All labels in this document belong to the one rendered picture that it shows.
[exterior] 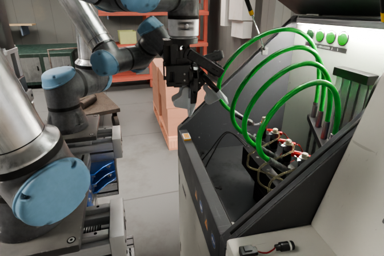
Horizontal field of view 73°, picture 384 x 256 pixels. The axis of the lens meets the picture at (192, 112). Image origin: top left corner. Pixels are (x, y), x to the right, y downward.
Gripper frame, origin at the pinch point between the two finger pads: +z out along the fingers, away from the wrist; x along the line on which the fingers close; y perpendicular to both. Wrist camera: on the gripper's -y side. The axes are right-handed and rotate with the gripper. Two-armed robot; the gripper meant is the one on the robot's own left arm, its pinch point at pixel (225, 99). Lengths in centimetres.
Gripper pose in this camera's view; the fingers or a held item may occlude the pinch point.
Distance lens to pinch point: 85.6
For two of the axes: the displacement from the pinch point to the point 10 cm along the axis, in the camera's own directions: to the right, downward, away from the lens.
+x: 0.1, 1.5, -9.9
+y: -7.2, 6.8, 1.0
